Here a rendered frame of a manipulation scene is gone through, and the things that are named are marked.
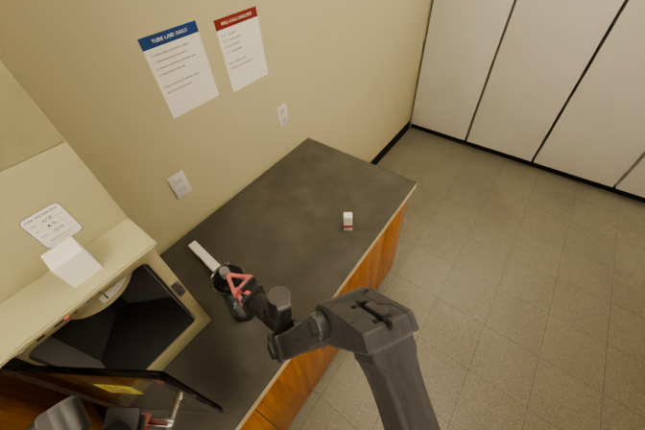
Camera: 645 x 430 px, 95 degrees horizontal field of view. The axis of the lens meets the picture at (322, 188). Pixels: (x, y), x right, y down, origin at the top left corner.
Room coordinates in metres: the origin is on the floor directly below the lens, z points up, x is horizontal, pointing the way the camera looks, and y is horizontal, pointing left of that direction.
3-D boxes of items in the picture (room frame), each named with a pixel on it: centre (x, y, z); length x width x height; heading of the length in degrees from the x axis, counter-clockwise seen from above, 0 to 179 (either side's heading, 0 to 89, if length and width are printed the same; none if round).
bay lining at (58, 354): (0.39, 0.62, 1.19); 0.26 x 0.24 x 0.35; 140
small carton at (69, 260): (0.30, 0.45, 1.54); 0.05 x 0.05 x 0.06; 50
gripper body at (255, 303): (0.35, 0.19, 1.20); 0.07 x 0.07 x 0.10; 50
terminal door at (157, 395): (0.17, 0.46, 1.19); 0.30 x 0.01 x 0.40; 84
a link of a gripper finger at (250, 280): (0.40, 0.24, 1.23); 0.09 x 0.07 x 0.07; 50
